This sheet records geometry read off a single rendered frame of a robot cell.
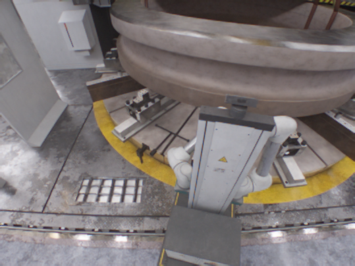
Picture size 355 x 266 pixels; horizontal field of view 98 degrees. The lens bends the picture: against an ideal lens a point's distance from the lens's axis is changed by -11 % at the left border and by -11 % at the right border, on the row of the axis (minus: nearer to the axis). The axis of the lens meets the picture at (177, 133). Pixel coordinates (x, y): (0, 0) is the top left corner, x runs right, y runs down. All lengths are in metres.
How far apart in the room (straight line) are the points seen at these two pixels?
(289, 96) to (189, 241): 1.95
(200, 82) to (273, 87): 0.88
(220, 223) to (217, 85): 1.52
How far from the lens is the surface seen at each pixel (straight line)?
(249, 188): 1.61
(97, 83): 3.52
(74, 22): 5.16
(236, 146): 0.94
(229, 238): 1.53
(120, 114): 3.22
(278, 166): 2.64
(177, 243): 1.47
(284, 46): 2.03
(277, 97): 2.38
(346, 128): 3.37
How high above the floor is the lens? 2.29
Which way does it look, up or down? 47 degrees down
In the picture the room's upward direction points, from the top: straight up
